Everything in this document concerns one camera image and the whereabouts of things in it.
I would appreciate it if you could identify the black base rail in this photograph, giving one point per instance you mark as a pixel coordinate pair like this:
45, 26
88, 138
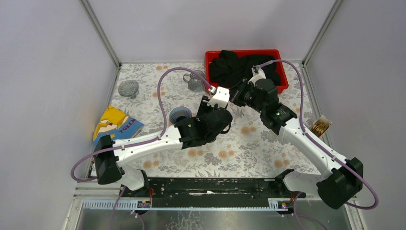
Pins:
211, 192

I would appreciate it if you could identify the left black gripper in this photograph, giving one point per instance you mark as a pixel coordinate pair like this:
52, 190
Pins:
203, 107

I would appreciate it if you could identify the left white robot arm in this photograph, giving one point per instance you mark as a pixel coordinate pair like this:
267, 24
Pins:
112, 157

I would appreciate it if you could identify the black cloth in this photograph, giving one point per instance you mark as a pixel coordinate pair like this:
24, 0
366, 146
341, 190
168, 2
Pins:
228, 68

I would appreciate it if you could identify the yellow blue cartoon book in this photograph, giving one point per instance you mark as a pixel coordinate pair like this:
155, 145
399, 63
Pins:
117, 125

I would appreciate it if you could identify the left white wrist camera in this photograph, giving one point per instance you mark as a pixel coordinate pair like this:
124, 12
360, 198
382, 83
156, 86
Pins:
220, 97

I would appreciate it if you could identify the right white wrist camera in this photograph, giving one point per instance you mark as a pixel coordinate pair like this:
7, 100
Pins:
258, 74

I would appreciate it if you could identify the floral table mat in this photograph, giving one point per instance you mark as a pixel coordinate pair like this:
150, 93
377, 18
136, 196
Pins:
249, 149

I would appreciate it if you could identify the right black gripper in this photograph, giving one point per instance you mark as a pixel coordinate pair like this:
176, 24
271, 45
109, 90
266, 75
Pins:
236, 96

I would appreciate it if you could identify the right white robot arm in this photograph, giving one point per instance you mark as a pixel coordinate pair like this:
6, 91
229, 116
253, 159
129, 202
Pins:
339, 179

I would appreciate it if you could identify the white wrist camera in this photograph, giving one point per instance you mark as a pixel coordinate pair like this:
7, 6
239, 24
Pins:
220, 97
258, 74

